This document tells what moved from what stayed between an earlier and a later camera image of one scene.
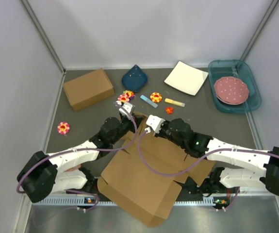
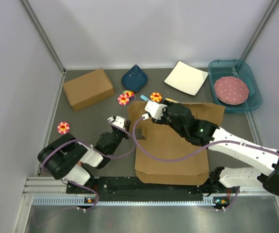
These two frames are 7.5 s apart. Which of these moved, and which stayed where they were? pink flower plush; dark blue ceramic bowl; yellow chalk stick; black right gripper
Moved: black right gripper
Stayed: pink flower plush; yellow chalk stick; dark blue ceramic bowl
